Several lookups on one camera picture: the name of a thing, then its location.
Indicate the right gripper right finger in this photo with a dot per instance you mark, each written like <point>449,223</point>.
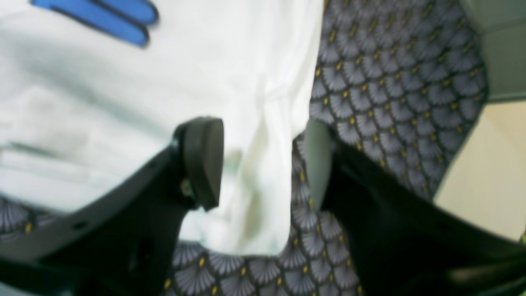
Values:
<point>402,245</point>

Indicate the white printed T-shirt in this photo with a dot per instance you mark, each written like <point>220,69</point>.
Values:
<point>93,89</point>

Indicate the fan-patterned grey tablecloth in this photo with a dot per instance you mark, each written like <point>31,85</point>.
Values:
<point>401,81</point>

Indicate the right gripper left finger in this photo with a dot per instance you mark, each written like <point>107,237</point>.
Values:
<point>123,243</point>

